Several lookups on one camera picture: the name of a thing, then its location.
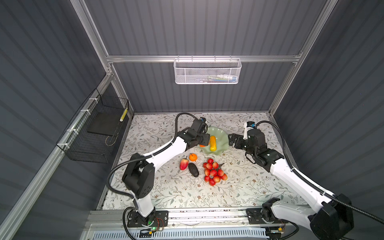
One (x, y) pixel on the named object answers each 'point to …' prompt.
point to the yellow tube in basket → (123, 115)
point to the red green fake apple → (184, 163)
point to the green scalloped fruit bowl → (222, 141)
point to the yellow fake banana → (213, 143)
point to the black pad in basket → (105, 123)
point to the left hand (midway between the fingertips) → (205, 136)
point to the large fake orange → (202, 146)
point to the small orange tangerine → (193, 157)
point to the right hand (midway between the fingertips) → (237, 137)
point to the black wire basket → (93, 135)
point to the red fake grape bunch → (213, 172)
